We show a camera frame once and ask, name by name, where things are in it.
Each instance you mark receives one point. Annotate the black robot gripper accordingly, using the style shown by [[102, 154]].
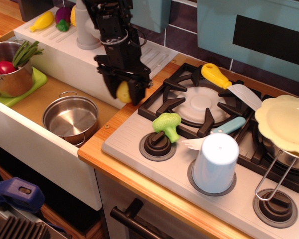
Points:
[[122, 62]]

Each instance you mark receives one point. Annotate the yellow toy potato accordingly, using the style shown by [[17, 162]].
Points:
[[122, 93]]

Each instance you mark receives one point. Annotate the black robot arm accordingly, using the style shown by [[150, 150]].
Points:
[[120, 38]]

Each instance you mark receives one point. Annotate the small steel pot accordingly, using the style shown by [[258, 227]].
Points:
[[72, 117]]

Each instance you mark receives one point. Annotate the tall steel pot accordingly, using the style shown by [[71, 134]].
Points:
[[14, 81]]

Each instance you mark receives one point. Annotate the green toy broccoli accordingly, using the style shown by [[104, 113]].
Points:
[[168, 122]]

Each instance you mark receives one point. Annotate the grey toy faucet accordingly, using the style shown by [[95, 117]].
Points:
[[87, 35]]

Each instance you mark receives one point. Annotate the black left stove knob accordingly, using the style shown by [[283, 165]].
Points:
[[157, 147]]

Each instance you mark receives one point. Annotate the black stove knob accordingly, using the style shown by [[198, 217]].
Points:
[[157, 147], [279, 212]]

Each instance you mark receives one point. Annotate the yellow toy corn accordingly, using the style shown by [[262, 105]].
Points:
[[73, 17]]

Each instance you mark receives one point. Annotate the green cutting board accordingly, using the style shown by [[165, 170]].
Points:
[[39, 80]]

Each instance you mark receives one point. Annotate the purple toy eggplant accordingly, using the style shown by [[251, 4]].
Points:
[[63, 18]]

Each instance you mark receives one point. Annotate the yellow toy squash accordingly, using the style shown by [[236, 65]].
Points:
[[43, 21]]

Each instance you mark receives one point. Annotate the green toy beans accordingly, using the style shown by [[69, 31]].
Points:
[[25, 52]]

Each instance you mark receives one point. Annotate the black burner grate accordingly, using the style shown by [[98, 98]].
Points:
[[203, 107]]

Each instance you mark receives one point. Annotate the white sink basin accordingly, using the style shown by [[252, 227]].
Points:
[[46, 153]]

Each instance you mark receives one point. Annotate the white plastic cup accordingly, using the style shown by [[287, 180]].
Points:
[[214, 168]]

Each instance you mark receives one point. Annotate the red toy tomato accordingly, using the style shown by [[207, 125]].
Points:
[[7, 67]]

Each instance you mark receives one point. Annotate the blue clamp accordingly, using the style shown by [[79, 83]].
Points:
[[20, 194]]

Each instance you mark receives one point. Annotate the teal microwave cabinet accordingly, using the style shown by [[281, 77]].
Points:
[[260, 33]]

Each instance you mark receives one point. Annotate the pale yellow plate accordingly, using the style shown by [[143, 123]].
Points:
[[278, 121]]

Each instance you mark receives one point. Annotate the black right stove knob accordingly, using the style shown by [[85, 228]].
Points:
[[279, 212]]

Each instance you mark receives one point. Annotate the teal wall cabinet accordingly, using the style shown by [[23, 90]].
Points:
[[151, 14]]

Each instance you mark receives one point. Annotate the yellow handled toy knife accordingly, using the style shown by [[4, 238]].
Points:
[[212, 73]]

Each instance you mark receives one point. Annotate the blue handled white fork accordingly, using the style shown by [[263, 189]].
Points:
[[227, 128]]

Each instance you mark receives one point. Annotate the black oven door handle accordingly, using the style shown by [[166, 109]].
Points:
[[127, 218]]

